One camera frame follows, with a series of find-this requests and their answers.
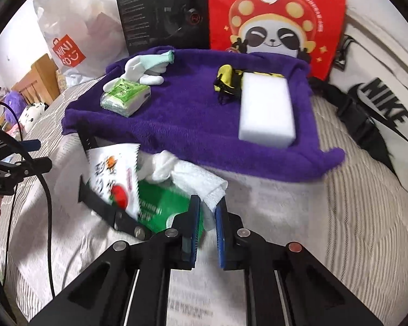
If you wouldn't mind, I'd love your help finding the white snack packet tomato print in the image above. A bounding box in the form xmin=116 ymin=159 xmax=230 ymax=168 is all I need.
xmin=87 ymin=143 xmax=140 ymax=219

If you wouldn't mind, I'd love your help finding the green wipes packet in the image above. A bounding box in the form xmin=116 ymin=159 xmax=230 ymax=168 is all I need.
xmin=127 ymin=180 xmax=203 ymax=242

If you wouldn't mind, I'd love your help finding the green tissue pack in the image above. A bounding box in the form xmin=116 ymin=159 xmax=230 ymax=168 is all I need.
xmin=100 ymin=78 xmax=151 ymax=118

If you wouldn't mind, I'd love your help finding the white wet wipe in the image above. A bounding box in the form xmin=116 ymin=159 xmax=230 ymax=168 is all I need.
xmin=137 ymin=150 xmax=228 ymax=231

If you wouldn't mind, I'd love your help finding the white and mint glove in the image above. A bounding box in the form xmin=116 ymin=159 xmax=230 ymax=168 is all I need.
xmin=103 ymin=50 xmax=175 ymax=92

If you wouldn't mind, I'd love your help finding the white foam sponge block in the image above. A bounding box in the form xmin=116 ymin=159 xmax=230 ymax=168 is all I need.
xmin=238 ymin=72 xmax=296 ymax=149

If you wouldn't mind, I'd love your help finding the yellow pouch with black straps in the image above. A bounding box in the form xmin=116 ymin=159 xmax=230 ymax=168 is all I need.
xmin=214 ymin=64 xmax=288 ymax=105

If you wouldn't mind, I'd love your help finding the white plush toy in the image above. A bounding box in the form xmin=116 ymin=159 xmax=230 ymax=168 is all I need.
xmin=19 ymin=102 xmax=49 ymax=134

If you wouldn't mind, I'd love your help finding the purple plush toy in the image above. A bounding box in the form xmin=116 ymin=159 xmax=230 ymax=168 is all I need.
xmin=4 ymin=90 xmax=27 ymax=126

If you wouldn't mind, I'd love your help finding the newspaper sheet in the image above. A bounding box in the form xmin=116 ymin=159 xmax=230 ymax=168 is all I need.
xmin=8 ymin=135 xmax=328 ymax=325

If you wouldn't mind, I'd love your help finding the wooden furniture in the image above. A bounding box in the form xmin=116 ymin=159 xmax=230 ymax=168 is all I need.
xmin=11 ymin=54 xmax=60 ymax=105

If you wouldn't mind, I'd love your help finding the white Miniso plastic bag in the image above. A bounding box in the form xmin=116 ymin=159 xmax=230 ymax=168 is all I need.
xmin=33 ymin=0 xmax=127 ymax=87

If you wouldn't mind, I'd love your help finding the purple fleece towel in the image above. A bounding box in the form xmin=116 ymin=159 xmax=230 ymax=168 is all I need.
xmin=62 ymin=49 xmax=345 ymax=183

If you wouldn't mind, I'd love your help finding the black headset box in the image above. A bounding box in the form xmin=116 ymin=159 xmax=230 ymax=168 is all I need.
xmin=116 ymin=0 xmax=210 ymax=55

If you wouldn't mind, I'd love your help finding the white Nike waist bag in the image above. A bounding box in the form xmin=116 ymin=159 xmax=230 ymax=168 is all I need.
xmin=310 ymin=8 xmax=408 ymax=191

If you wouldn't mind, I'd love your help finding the red panda paper bag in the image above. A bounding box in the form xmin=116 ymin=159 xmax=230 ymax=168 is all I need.
xmin=208 ymin=0 xmax=346 ymax=80

